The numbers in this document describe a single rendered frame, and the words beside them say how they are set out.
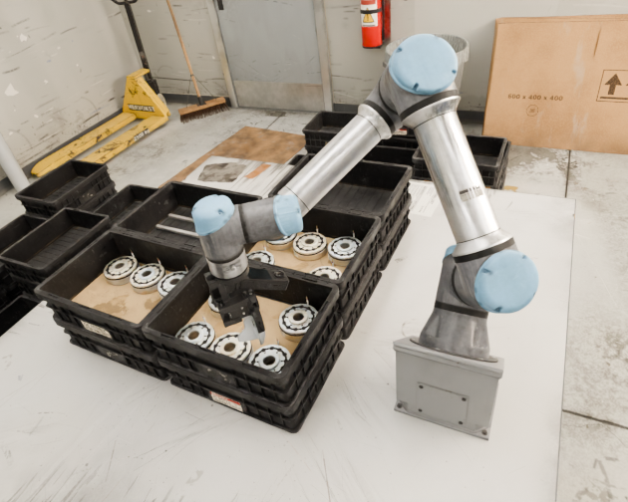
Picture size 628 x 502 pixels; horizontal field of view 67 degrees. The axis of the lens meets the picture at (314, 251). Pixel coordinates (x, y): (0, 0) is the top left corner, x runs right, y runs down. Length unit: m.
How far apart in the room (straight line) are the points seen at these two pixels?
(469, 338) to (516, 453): 0.29
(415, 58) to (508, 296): 0.46
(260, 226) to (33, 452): 0.87
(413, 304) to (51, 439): 1.03
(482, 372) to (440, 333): 0.12
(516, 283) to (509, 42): 2.89
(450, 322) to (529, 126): 2.84
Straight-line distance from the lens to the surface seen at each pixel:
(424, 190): 1.91
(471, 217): 0.91
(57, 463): 1.39
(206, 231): 0.85
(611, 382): 2.29
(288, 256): 1.43
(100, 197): 2.90
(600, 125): 3.77
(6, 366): 1.71
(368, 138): 1.03
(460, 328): 1.04
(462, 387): 1.07
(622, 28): 3.69
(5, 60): 4.60
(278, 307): 1.28
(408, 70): 0.91
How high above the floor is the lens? 1.73
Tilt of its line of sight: 39 degrees down
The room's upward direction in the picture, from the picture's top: 9 degrees counter-clockwise
